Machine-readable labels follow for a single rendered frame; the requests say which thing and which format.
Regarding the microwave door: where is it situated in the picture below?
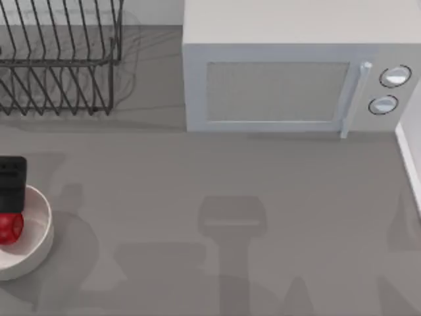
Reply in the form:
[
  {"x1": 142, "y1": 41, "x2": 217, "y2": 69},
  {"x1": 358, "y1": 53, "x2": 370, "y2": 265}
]
[{"x1": 184, "y1": 44, "x2": 379, "y2": 133}]

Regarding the pale microwave oven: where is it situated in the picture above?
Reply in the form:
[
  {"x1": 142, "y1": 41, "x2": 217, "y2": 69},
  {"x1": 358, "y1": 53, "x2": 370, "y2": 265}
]
[{"x1": 182, "y1": 0, "x2": 421, "y2": 139}]

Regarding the small microwave knob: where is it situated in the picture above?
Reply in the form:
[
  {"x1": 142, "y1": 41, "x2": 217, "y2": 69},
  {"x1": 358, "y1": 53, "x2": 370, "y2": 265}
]
[{"x1": 367, "y1": 94, "x2": 399, "y2": 116}]

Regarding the white bowl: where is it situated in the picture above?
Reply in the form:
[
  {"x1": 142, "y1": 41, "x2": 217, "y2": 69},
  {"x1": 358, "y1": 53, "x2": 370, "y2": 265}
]
[{"x1": 0, "y1": 184, "x2": 55, "y2": 282}]

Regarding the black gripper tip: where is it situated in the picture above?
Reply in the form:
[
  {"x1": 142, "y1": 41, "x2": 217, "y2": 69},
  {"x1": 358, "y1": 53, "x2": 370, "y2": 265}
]
[{"x1": 0, "y1": 156, "x2": 28, "y2": 215}]

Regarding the large microwave knob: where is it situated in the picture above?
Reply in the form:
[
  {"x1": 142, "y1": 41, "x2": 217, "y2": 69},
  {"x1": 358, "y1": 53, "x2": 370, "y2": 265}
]
[{"x1": 379, "y1": 65, "x2": 413, "y2": 89}]

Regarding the red strawberry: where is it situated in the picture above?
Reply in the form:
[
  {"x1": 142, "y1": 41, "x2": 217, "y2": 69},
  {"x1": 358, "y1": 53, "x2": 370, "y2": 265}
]
[{"x1": 0, "y1": 213, "x2": 25, "y2": 246}]

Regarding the microwave door handle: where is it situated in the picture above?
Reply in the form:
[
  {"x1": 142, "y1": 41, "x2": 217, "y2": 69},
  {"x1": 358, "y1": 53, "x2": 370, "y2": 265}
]
[{"x1": 340, "y1": 61, "x2": 373, "y2": 139}]

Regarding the dark wire dish rack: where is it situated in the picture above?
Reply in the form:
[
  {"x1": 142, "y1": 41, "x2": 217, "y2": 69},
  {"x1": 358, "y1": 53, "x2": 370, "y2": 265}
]
[{"x1": 0, "y1": 0, "x2": 125, "y2": 117}]

